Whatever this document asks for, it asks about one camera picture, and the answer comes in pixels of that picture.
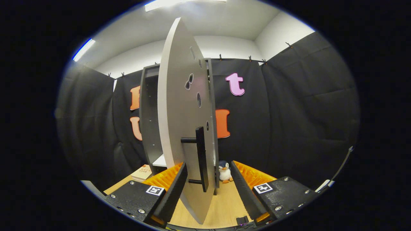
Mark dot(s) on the beige shoe cabinet door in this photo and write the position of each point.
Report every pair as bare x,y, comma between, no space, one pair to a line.
179,112

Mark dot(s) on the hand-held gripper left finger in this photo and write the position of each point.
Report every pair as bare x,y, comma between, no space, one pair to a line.
173,195

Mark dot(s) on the wide ceiling light panel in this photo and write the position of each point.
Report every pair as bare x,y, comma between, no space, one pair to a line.
167,4

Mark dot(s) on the grey shoe cabinet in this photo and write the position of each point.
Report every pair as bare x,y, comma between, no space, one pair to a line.
149,122

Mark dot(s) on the penguin plush toy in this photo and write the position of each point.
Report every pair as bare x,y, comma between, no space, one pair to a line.
225,173

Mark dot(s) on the beige orange cover book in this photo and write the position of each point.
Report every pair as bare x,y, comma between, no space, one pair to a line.
143,173

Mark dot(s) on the narrow ceiling light strip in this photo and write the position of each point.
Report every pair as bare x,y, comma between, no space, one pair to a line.
83,50

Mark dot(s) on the black backdrop cloth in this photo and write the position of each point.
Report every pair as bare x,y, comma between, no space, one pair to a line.
289,112

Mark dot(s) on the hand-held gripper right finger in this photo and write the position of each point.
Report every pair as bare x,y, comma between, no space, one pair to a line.
245,192

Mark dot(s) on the white flat object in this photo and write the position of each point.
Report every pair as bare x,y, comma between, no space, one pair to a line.
324,185

